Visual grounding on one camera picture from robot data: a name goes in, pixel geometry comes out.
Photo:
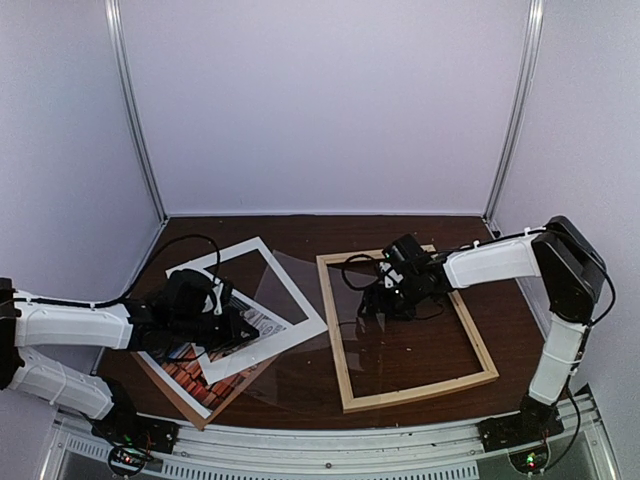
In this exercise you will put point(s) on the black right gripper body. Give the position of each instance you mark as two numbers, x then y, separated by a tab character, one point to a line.
398	305

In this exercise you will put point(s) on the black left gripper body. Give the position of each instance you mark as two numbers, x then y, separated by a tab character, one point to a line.
215	337

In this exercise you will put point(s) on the light wooden picture frame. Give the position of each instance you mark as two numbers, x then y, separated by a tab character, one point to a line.
352	404

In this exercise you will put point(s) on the white mat board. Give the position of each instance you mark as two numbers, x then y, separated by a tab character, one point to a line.
276	334

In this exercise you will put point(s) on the clear acrylic sheet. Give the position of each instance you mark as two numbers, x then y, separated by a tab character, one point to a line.
380	352

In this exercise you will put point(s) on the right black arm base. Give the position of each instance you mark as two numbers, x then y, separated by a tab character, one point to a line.
533	422

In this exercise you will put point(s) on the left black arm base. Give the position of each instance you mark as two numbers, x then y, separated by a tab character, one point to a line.
140	430

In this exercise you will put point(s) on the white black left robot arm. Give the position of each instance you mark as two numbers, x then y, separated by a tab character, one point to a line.
189	308

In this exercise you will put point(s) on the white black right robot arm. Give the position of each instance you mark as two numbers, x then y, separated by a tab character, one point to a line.
572	272

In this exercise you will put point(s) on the books photo print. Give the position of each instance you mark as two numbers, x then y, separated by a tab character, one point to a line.
175	375

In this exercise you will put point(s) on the brown backing board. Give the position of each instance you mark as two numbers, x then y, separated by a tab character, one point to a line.
200	422

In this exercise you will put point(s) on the left round circuit board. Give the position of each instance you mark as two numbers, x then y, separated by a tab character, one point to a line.
125	463

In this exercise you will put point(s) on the round circuit board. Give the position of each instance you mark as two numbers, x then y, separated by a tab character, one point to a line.
529	460
125	463

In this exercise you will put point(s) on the right round circuit board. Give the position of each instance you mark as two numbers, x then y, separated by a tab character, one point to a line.
529	460

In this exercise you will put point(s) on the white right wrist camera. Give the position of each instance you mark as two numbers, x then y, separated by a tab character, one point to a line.
390	277

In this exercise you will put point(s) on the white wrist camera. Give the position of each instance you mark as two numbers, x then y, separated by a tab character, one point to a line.
390	277
220	296

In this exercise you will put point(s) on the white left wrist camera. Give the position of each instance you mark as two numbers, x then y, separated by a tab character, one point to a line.
220	296

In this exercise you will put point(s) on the aluminium front rail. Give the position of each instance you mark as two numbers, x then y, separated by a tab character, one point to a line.
451	450

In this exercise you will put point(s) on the right aluminium corner post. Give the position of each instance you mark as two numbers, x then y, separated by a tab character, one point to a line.
527	70

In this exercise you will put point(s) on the aluminium corner post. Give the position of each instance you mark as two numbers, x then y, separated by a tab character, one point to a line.
118	42
527	70

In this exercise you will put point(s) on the left aluminium corner post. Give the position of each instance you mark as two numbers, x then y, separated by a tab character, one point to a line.
118	42

